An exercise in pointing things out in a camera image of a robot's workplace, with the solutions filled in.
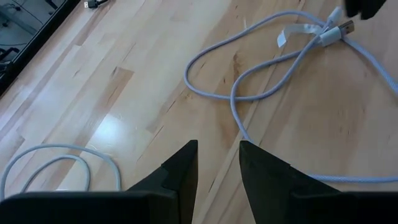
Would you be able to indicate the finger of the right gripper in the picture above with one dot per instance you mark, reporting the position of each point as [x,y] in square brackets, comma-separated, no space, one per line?
[373,8]
[353,7]

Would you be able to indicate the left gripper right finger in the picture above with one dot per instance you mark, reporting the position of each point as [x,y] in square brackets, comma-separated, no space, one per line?
[295,205]

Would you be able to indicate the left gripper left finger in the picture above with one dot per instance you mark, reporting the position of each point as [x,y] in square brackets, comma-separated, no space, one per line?
[124,208]

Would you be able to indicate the black aluminium table frame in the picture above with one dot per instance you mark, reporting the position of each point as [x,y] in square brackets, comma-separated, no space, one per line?
[40,39]

